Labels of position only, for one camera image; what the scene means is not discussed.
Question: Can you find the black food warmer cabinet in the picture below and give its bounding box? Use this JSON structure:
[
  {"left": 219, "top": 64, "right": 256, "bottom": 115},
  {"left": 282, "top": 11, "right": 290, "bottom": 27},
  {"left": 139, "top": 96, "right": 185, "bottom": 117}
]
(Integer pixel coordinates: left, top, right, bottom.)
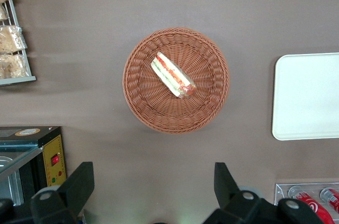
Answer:
[{"left": 0, "top": 126, "right": 67, "bottom": 206}]

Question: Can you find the triangle sandwich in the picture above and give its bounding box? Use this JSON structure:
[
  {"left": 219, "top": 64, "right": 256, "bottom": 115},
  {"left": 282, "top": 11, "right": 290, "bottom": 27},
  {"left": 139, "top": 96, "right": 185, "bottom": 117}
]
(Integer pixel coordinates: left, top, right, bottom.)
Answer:
[{"left": 150, "top": 51, "right": 197, "bottom": 100}]

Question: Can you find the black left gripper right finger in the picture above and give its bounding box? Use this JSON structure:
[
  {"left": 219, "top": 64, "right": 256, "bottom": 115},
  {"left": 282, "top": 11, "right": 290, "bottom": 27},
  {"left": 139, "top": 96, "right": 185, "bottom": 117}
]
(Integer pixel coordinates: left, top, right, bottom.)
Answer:
[{"left": 202, "top": 162, "right": 324, "bottom": 224}]

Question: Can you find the red cola bottle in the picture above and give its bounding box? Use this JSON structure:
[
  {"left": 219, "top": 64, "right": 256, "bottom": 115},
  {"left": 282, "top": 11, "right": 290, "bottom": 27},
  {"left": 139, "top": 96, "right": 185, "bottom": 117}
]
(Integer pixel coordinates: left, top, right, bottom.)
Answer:
[
  {"left": 288, "top": 185, "right": 336, "bottom": 224},
  {"left": 319, "top": 187, "right": 339, "bottom": 214}
]

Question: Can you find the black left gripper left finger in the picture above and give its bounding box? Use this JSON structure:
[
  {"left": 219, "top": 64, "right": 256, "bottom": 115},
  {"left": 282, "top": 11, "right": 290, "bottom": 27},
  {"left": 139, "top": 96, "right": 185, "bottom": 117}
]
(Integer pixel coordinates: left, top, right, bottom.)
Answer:
[{"left": 30, "top": 162, "right": 95, "bottom": 224}]

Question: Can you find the metal tray of pastries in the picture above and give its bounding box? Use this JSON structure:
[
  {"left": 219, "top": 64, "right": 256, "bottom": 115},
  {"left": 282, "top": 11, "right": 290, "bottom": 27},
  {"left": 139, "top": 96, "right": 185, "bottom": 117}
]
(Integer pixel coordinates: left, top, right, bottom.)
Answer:
[{"left": 0, "top": 0, "right": 37, "bottom": 86}]

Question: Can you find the round brown wicker basket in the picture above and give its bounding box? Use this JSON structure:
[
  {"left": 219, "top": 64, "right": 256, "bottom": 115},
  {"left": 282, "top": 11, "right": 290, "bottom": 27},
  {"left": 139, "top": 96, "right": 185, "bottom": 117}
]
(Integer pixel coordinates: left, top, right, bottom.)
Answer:
[{"left": 122, "top": 27, "right": 230, "bottom": 135}]

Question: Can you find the cream plastic tray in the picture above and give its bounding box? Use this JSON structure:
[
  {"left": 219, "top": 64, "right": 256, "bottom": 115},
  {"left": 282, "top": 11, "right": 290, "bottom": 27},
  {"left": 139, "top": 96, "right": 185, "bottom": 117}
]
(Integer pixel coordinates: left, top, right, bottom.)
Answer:
[{"left": 272, "top": 52, "right": 339, "bottom": 141}]

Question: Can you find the clear acrylic bottle rack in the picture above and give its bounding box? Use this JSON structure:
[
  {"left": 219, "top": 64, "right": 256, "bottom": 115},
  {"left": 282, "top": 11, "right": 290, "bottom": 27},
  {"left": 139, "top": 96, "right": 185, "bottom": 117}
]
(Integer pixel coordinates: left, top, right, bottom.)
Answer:
[{"left": 274, "top": 183, "right": 339, "bottom": 224}]

